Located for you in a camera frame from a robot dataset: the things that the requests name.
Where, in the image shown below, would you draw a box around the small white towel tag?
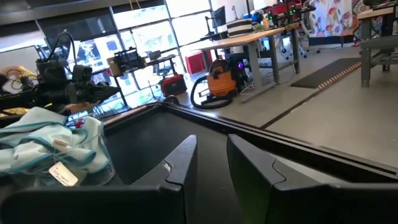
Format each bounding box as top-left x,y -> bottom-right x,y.
52,139 -> 69,150

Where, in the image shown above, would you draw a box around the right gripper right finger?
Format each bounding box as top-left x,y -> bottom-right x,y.
226,134 -> 398,224

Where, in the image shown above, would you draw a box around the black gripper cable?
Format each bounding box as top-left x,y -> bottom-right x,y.
46,30 -> 78,68

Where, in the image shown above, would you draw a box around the red black toolbox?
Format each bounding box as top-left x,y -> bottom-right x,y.
159,73 -> 188,97

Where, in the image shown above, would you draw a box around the long wooden table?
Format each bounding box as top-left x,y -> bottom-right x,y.
192,21 -> 301,103

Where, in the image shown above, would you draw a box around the orange shop vacuum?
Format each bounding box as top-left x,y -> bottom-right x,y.
190,76 -> 234,110
206,58 -> 237,97

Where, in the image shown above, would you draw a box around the light blue towels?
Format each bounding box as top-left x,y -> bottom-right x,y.
0,123 -> 116,187

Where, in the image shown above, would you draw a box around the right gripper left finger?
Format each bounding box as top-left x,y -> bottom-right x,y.
0,134 -> 199,224

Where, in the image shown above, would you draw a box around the black computer tower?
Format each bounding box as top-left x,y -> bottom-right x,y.
228,54 -> 249,93

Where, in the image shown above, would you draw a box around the office chair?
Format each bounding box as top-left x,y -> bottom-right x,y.
279,9 -> 321,58

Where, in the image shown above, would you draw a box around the black floor mat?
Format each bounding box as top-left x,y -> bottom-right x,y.
290,57 -> 363,90

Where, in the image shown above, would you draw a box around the grey wooden-top workbench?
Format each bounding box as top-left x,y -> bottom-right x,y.
357,6 -> 398,88

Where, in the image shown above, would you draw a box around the black perforated crate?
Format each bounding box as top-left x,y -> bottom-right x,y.
114,47 -> 146,73

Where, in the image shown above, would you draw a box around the white floral cloth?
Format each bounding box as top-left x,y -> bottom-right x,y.
307,0 -> 354,38

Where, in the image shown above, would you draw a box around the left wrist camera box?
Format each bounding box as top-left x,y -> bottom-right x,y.
72,64 -> 93,82

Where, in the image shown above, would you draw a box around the white cable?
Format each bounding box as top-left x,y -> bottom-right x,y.
239,79 -> 257,96

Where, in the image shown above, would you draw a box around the large white towel tag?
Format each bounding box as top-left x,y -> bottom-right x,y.
49,161 -> 79,187

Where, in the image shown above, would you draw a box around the black white striped bag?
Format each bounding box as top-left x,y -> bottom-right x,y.
226,19 -> 254,38

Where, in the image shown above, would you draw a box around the robot arms on long table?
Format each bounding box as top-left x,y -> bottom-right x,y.
264,1 -> 317,24

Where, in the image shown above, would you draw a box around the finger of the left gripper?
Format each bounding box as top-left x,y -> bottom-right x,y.
81,96 -> 102,105
92,83 -> 121,98

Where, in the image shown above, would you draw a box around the small black monitor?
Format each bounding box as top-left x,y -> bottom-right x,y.
205,5 -> 227,40

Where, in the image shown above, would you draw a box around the red box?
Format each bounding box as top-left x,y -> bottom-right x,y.
185,50 -> 214,75

